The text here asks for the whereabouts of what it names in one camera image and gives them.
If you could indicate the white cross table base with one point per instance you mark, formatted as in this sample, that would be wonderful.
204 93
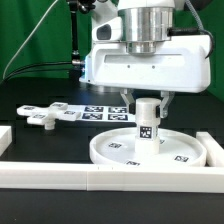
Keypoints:
46 116

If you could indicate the white fence bar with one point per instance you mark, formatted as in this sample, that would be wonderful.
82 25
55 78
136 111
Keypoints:
215 153
5 138
89 177

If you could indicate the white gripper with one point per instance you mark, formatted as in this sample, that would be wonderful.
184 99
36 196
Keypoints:
179 65

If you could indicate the white left fence bar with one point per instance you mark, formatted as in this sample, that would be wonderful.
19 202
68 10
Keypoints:
5 138

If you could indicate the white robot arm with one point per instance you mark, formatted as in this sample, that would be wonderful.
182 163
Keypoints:
136 46

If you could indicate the white marker tag sheet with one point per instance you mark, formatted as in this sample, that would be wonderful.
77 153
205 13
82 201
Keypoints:
102 113

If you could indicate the white front fence bar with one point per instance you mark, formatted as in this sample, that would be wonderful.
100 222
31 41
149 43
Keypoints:
89 177

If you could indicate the black camera stand pole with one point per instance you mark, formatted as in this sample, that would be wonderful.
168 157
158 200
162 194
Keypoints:
83 6

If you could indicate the white right fence bar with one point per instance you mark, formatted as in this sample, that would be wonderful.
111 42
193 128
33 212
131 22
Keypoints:
215 153

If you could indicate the white round table top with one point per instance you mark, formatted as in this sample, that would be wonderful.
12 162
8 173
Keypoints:
168 149

